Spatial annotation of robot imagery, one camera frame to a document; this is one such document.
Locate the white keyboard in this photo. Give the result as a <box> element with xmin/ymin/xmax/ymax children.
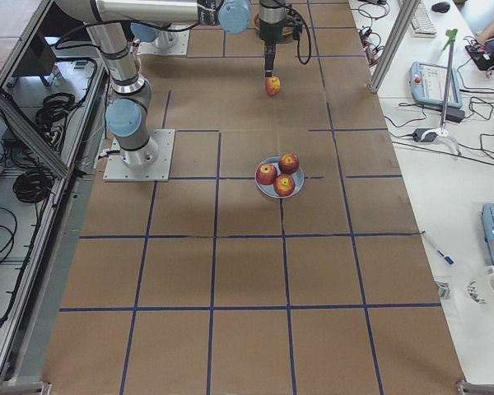
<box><xmin>411</xmin><ymin>1</ymin><xmax>437</xmax><ymax>39</ymax></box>

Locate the red apple plate near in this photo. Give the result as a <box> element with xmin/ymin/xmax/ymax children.
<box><xmin>273</xmin><ymin>174</ymin><xmax>296</xmax><ymax>197</ymax></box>

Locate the white mug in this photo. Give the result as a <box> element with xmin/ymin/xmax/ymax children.
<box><xmin>467</xmin><ymin>265</ymin><xmax>494</xmax><ymax>304</ymax></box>

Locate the blue white pen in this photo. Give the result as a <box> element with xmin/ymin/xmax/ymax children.
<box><xmin>421</xmin><ymin>230</ymin><xmax>454</xmax><ymax>265</ymax></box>

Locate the pink stick green tip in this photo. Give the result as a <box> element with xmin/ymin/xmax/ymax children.
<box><xmin>436</xmin><ymin>28</ymin><xmax>458</xmax><ymax>138</ymax></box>

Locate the yellow red apple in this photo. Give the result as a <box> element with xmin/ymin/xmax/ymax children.
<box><xmin>264</xmin><ymin>76</ymin><xmax>281</xmax><ymax>97</ymax></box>

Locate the red apple plate far right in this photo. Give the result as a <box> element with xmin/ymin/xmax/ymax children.
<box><xmin>278</xmin><ymin>153</ymin><xmax>300</xmax><ymax>174</ymax></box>

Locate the red apple plate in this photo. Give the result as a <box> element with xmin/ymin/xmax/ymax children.
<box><xmin>273</xmin><ymin>174</ymin><xmax>296</xmax><ymax>197</ymax></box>
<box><xmin>278</xmin><ymin>153</ymin><xmax>300</xmax><ymax>174</ymax></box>
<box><xmin>255</xmin><ymin>163</ymin><xmax>277</xmax><ymax>186</ymax></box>

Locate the teach pendant far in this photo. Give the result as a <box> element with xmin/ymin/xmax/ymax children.
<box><xmin>409</xmin><ymin>62</ymin><xmax>463</xmax><ymax>109</ymax></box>

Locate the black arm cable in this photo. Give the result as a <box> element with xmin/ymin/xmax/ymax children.
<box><xmin>283</xmin><ymin>3</ymin><xmax>314</xmax><ymax>66</ymax></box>

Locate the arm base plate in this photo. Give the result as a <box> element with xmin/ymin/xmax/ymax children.
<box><xmin>103</xmin><ymin>129</ymin><xmax>175</xmax><ymax>182</ymax></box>
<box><xmin>137</xmin><ymin>31</ymin><xmax>189</xmax><ymax>57</ymax></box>

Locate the black power adapter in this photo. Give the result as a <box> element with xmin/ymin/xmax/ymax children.
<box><xmin>440</xmin><ymin>107</ymin><xmax>465</xmax><ymax>123</ymax></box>

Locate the black device on desk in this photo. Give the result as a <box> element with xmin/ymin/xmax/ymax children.
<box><xmin>465</xmin><ymin>39</ymin><xmax>494</xmax><ymax>71</ymax></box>

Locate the black cable coil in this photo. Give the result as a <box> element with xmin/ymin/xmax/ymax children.
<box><xmin>12</xmin><ymin>166</ymin><xmax>61</xmax><ymax>205</ymax></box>

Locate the red apple plate far left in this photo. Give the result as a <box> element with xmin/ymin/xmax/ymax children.
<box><xmin>255</xmin><ymin>163</ymin><xmax>277</xmax><ymax>186</ymax></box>

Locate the black computer mouse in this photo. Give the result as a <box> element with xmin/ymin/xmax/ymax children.
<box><xmin>431</xmin><ymin>1</ymin><xmax>450</xmax><ymax>13</ymax></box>

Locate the light blue plate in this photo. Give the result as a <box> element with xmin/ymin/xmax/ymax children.
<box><xmin>255</xmin><ymin>156</ymin><xmax>305</xmax><ymax>198</ymax></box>

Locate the aluminium frame post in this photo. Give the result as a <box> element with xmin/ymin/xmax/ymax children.
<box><xmin>368</xmin><ymin>0</ymin><xmax>420</xmax><ymax>94</ymax></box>

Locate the small metal clip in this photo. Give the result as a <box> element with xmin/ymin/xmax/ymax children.
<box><xmin>435</xmin><ymin>281</ymin><xmax>451</xmax><ymax>300</ymax></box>

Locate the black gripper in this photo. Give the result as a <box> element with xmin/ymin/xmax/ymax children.
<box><xmin>259</xmin><ymin>16</ymin><xmax>284</xmax><ymax>78</ymax></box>

